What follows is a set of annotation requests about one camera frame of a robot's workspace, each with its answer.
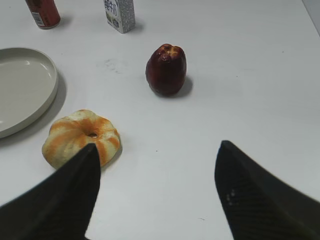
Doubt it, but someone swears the red drink can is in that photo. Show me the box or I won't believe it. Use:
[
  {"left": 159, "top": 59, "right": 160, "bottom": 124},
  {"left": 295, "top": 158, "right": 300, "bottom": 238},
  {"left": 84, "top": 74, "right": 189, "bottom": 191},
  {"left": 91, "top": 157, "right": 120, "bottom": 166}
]
[{"left": 25, "top": 0, "right": 61, "bottom": 29}]

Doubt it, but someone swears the grey round plate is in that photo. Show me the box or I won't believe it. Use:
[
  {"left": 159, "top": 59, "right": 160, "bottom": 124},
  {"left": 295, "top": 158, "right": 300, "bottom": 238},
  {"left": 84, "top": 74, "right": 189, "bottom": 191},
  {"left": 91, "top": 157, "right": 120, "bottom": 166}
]
[{"left": 0, "top": 47, "right": 59, "bottom": 138}]

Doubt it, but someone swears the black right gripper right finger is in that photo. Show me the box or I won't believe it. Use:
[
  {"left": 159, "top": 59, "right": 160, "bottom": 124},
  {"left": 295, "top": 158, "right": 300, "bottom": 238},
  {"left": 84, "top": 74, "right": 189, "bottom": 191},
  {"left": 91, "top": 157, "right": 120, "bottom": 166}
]
[{"left": 214, "top": 140, "right": 320, "bottom": 240}]

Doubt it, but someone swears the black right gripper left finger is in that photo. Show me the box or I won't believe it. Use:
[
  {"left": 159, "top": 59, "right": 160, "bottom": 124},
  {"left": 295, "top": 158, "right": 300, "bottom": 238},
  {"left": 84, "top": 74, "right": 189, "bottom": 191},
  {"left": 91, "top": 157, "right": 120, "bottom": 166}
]
[{"left": 0, "top": 143, "right": 101, "bottom": 240}]

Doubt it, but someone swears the dark red apple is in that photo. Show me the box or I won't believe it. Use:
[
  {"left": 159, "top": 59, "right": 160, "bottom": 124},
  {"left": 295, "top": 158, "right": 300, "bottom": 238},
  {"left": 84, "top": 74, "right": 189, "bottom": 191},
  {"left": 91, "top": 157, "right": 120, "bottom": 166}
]
[{"left": 145, "top": 43, "right": 187, "bottom": 97}]

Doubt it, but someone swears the orange striped toy pumpkin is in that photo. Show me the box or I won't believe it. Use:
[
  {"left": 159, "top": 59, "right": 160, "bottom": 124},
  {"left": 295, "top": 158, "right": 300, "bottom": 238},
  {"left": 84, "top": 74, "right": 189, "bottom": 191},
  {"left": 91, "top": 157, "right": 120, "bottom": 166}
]
[{"left": 41, "top": 109, "right": 121, "bottom": 169}]

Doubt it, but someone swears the white milk carton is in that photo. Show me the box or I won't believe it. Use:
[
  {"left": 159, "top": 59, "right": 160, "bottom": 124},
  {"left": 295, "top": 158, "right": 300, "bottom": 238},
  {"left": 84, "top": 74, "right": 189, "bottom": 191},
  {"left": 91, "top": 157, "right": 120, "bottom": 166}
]
[{"left": 103, "top": 0, "right": 136, "bottom": 34}]

